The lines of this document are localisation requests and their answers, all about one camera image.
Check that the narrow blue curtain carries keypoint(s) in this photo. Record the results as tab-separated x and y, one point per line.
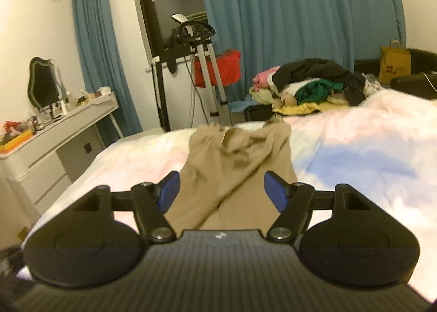
99	52

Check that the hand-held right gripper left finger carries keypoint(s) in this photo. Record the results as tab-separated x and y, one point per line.
169	192

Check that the small white box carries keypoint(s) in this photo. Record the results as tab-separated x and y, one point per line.
105	91

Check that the red cloth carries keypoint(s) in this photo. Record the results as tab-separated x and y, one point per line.
225	66

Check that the red items in tray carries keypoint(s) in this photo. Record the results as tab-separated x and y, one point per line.
13	126

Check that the black bag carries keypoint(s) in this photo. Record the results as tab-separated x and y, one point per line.
257	112

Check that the black sofa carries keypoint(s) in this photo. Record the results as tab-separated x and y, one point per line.
416	85

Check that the group of cosmetic bottles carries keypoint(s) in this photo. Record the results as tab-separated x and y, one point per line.
63	104

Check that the pink garment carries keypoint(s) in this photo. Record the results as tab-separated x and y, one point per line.
264	77

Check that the khaki pants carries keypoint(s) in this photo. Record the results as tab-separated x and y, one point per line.
232	168

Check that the pale yellow garment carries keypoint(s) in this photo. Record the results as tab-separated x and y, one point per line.
297	109

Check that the standing garment steamer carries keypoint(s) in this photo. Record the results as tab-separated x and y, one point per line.
210	69

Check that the white vanity desk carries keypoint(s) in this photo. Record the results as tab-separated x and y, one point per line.
44	165

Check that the wavy vanity mirror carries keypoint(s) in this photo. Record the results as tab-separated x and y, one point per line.
42	85

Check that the orange tray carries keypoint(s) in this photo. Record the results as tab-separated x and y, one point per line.
15	143

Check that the wide blue curtain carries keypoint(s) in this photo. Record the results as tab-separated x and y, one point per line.
300	18

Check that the black garment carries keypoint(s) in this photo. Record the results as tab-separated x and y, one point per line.
317	68

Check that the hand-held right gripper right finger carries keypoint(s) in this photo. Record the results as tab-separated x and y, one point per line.
275	191

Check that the dark framed window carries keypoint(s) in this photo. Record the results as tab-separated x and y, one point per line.
170	1

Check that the green garment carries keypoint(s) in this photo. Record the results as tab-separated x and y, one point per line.
317	91

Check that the yellow paper bag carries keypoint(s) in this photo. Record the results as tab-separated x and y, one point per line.
394	64

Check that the white pink bed blanket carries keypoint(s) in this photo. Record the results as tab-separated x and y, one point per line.
358	162

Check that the white cabinet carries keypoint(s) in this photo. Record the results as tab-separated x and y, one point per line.
177	93

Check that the dark patterned garment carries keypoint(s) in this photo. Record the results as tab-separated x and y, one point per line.
355	90

